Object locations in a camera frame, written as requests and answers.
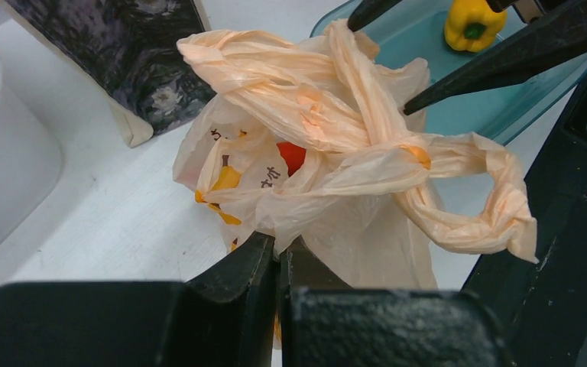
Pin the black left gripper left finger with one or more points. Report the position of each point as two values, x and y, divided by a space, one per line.
222 317

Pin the yellow bell pepper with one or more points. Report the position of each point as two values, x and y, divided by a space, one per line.
471 25

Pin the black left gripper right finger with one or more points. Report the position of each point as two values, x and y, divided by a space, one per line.
325 322

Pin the orange plastic grocery bag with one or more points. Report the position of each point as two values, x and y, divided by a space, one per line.
375 190

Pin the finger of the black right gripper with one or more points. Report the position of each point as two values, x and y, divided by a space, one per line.
368 11
556 38

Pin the canvas tote bag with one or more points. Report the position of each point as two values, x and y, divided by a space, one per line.
128 49

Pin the teal plastic tray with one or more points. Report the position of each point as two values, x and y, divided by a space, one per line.
414 29

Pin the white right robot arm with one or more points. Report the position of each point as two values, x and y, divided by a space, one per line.
542 307

